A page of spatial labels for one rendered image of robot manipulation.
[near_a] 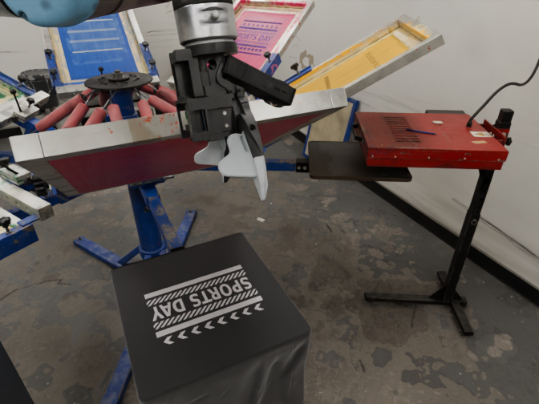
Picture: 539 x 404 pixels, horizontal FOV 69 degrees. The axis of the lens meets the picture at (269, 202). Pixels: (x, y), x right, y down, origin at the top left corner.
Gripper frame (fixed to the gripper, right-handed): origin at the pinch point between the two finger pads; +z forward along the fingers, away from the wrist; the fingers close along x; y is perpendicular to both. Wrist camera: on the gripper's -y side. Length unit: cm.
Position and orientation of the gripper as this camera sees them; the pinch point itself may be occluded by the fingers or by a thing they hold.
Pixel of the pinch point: (246, 190)
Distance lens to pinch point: 57.3
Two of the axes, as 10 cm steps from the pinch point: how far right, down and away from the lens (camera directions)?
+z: 1.3, 9.5, 2.8
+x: 4.2, 2.0, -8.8
